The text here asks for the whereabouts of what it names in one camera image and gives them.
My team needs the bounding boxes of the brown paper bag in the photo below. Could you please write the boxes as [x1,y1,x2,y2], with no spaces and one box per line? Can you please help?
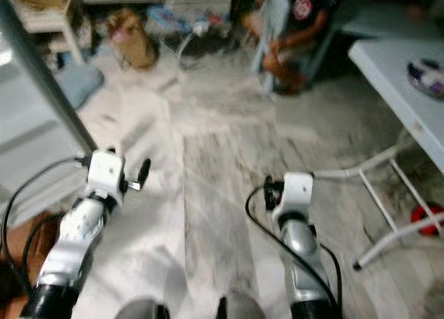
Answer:
[108,7,159,70]

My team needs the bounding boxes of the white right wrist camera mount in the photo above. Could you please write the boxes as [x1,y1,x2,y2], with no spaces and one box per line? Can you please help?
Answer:
[273,172,314,223]

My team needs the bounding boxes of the white shelf rack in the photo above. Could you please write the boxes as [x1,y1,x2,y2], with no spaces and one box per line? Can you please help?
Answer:
[10,0,87,64]

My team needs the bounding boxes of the blue cushion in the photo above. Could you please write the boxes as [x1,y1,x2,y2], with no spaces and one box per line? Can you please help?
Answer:
[55,62,105,110]

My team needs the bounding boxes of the white folding table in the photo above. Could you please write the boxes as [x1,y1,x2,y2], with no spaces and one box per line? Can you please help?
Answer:
[312,38,444,271]

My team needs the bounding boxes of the blue plastic package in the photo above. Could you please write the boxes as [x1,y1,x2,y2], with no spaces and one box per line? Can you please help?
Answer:
[147,3,195,34]

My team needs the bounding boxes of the seated person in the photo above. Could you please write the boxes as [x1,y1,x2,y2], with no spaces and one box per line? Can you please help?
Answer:
[239,0,344,94]

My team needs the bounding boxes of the red round object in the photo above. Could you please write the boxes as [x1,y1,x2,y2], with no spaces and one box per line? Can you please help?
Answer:
[410,202,444,236]

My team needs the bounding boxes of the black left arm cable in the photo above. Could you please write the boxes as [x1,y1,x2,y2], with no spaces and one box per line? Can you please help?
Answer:
[1,157,91,268]

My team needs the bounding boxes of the plain brown cardboard box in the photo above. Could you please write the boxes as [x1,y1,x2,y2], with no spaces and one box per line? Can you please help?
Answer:
[0,212,67,319]

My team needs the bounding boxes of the steel bowl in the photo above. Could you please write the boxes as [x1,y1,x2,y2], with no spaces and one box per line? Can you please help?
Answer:
[407,58,444,100]

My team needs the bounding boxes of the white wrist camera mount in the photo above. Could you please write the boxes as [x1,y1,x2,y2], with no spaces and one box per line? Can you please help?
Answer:
[273,172,314,223]
[89,149,127,198]

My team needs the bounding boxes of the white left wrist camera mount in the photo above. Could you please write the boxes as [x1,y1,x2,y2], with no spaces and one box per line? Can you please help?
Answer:
[89,149,127,198]

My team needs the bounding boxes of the grey table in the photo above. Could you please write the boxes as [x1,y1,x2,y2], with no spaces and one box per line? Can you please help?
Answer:
[336,0,444,39]

